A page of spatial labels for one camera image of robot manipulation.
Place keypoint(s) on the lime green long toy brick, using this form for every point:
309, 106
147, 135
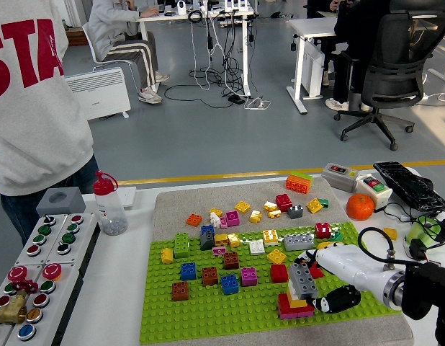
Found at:
305, 176

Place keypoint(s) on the wide pink flat toy brick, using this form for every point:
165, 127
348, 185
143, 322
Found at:
289, 316

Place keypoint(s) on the red sloped toy brick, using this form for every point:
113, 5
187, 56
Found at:
318, 272

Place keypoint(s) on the white desk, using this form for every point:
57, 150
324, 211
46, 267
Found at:
246, 54
316, 27

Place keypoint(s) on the grey-brown mat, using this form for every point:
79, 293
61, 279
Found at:
179, 205

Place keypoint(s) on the wooden box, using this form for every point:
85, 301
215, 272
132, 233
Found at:
77, 37

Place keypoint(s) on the green baseplate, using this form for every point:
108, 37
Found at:
244, 317

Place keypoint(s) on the small white toy brick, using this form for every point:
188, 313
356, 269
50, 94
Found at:
214, 220

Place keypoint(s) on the white flat wall switch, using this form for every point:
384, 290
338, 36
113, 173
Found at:
128, 196

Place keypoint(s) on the small pink flat toy brick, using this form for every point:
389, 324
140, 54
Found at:
219, 251

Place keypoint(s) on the brown toy brick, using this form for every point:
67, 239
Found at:
231, 261
210, 276
180, 291

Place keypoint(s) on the lime green tall toy brick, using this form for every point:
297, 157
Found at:
182, 246

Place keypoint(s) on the brass valve red handwheel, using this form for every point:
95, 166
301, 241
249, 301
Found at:
12, 311

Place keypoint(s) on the orange fruit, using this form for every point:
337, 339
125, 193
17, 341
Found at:
360, 207

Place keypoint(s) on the dark grey sloped toy brick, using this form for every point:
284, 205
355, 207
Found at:
207, 241

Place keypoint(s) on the black keyboard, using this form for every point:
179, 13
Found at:
409, 185

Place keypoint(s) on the white switch box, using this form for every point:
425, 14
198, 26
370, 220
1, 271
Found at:
375, 185

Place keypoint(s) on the white desk camera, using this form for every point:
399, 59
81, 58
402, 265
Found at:
181, 8

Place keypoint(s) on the grey switch box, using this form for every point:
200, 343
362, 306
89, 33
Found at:
337, 176

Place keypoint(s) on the grey block with hole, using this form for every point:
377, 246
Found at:
75, 205

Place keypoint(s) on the large red toy brick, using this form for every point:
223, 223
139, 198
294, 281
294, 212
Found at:
283, 306

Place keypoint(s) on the light grey long toy brick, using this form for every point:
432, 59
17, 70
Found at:
299, 242

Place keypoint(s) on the orange long toy brick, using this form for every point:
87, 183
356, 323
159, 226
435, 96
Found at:
298, 185

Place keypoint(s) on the person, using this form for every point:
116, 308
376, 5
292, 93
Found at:
352, 36
28, 126
111, 25

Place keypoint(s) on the black office chair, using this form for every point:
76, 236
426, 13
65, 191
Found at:
395, 65

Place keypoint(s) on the white computer tower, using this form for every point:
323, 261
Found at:
312, 72

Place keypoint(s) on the light grey tall toy brick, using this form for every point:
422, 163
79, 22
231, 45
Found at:
303, 281

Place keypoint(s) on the white chair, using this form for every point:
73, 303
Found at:
87, 39

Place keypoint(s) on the magenta toy brick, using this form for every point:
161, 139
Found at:
249, 277
232, 218

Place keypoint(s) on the red and white toy brick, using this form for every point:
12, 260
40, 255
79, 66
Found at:
323, 231

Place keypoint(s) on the orange square toy brick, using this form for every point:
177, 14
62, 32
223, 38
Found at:
194, 220

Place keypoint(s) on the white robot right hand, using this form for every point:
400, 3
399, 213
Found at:
352, 266

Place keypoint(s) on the small yellow toy brick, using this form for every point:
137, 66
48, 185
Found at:
270, 206
274, 213
216, 211
255, 216

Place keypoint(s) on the black power adapter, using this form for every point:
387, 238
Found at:
420, 249

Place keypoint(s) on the white panel heater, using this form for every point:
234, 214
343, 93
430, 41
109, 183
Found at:
103, 93

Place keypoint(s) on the white flat toy brick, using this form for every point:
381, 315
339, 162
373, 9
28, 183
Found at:
257, 248

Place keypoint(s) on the yellow and white toy brick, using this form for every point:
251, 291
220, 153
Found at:
271, 238

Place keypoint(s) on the white square toy brick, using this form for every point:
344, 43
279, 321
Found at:
291, 292

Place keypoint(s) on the yellow curved toy brick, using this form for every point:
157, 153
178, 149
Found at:
328, 245

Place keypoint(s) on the blue toy brick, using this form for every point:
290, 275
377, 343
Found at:
188, 271
207, 230
230, 284

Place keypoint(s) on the dark green toy brick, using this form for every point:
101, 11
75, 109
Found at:
325, 203
336, 236

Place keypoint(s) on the clear bottle red cap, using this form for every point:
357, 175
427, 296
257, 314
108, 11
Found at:
109, 212

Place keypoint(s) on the grey push-button box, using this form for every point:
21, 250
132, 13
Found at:
3, 301
80, 234
60, 299
35, 238

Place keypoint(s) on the green tape roll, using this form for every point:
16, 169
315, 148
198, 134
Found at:
415, 234

